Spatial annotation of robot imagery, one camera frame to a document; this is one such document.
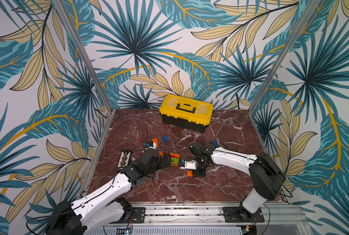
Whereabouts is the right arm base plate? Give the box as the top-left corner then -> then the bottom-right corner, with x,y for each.
221,207 -> 265,223

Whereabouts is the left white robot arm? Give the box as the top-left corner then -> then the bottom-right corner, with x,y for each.
44,147 -> 171,235

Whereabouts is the yellow black toolbox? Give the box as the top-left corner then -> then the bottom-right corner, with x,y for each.
159,95 -> 214,133

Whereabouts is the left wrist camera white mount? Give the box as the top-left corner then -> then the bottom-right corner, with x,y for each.
145,142 -> 157,149

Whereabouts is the green 2x4 brick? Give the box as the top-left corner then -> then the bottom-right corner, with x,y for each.
171,158 -> 179,164

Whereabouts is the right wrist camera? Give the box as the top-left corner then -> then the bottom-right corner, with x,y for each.
179,159 -> 197,170

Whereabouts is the aluminium front rail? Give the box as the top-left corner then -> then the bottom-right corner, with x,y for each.
57,201 -> 313,235

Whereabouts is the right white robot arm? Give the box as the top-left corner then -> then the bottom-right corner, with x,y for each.
189,142 -> 286,220

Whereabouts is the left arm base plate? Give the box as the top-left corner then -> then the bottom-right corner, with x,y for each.
124,207 -> 146,224

